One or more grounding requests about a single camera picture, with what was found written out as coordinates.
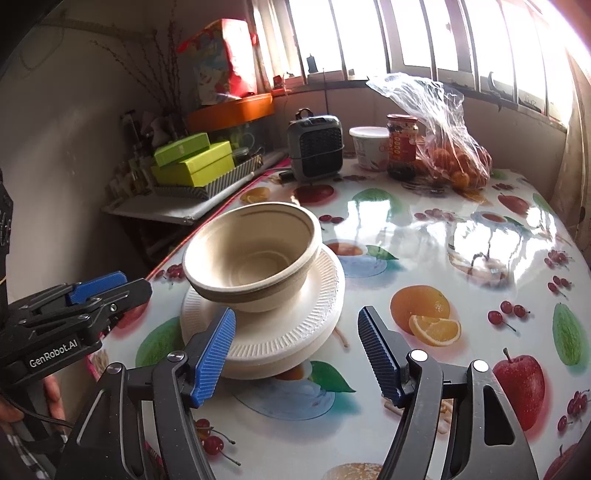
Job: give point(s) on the white round tub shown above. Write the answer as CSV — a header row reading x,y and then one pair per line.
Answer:
x,y
371,144

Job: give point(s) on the fruit print tablecloth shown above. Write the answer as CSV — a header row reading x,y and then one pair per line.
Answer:
x,y
490,275

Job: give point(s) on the person left hand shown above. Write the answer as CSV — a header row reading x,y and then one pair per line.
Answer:
x,y
51,397

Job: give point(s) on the white paper plate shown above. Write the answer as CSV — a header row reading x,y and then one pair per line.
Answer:
x,y
269,343
272,364
268,371

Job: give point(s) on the upper green box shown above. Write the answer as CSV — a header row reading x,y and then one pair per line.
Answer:
x,y
181,149

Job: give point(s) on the colourful gift bag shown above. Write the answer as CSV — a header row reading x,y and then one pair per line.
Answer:
x,y
222,61

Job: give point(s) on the green box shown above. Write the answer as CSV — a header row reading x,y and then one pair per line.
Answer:
x,y
181,149
198,170

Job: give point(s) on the orange tray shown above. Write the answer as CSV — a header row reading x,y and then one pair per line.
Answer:
x,y
230,114

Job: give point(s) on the grey side shelf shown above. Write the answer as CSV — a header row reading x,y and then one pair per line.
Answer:
x,y
184,210

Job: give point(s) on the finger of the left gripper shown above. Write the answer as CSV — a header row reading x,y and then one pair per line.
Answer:
x,y
52,314
92,286

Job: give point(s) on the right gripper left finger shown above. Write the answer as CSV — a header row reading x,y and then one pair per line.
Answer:
x,y
107,441

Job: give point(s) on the beige paper bowl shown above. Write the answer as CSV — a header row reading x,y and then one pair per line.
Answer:
x,y
273,222
263,295

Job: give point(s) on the red label sauce jar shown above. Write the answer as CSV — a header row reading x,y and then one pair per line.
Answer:
x,y
403,132

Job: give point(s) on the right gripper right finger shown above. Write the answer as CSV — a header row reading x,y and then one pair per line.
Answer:
x,y
486,440

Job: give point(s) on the beige curtain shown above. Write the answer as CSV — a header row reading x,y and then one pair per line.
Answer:
x,y
571,196

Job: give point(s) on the black white striped tray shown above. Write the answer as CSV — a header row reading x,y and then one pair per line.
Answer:
x,y
213,188

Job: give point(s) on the white paper plate bottom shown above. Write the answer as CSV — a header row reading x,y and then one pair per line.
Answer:
x,y
268,371

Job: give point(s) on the grey portable heater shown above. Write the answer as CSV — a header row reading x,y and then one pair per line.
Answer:
x,y
315,146

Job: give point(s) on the lower green box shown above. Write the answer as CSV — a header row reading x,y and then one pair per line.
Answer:
x,y
198,170

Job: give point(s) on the plastic bag of oranges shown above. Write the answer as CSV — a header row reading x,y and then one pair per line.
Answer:
x,y
447,152

